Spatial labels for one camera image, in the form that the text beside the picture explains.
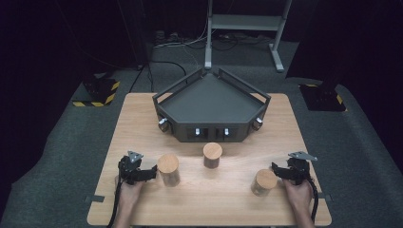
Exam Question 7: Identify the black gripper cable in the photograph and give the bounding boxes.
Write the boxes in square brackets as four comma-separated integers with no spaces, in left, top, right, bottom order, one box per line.
[304,176,319,224]
[106,162,125,228]

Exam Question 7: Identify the medium glass jar wooden lid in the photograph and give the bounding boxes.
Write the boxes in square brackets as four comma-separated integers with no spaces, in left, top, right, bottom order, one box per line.
[250,168,278,198]

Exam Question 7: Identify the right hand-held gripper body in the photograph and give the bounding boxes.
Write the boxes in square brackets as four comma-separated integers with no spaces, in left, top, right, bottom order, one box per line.
[286,151,318,186]

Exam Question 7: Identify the tall glass jar wooden lid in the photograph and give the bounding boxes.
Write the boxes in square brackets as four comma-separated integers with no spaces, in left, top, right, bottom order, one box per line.
[157,153,182,188]

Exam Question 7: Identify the short glass jar wooden lid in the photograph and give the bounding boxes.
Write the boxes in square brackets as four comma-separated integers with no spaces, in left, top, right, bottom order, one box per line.
[202,142,223,170]

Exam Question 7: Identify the white floor cables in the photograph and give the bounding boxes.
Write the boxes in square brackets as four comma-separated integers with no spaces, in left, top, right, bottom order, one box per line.
[154,18,217,50]

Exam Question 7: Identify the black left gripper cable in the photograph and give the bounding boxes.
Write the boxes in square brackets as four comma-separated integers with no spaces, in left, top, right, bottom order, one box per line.
[106,162,125,228]

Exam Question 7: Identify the person's right hand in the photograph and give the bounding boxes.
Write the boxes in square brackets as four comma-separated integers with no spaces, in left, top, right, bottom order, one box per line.
[282,178,314,213]

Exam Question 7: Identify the grey metal stand frame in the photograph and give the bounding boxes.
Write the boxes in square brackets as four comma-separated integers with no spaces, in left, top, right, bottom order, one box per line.
[203,0,293,73]

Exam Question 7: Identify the black cable bundle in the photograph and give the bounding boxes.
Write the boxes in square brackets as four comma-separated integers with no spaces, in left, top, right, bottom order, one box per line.
[211,32,274,52]

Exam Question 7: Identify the dark grey corner shelf tray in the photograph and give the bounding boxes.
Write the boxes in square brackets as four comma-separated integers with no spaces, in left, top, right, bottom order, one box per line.
[152,66,272,143]

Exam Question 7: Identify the black yellow striped base plate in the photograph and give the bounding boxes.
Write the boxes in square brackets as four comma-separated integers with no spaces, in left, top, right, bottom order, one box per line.
[298,83,348,113]
[71,78,122,108]

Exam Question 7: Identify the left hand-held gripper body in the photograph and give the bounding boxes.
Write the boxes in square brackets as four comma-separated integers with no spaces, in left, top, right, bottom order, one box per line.
[118,150,144,186]

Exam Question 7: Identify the black floor cable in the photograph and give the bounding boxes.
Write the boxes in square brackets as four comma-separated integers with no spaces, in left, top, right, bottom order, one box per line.
[128,60,188,93]

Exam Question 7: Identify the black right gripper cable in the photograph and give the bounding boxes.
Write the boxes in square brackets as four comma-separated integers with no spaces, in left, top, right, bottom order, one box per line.
[304,176,319,224]

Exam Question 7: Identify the power strip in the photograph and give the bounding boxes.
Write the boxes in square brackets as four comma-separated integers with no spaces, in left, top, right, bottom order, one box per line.
[154,29,179,46]

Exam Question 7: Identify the person's left hand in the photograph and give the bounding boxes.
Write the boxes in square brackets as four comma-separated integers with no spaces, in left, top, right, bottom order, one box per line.
[114,175,145,207]

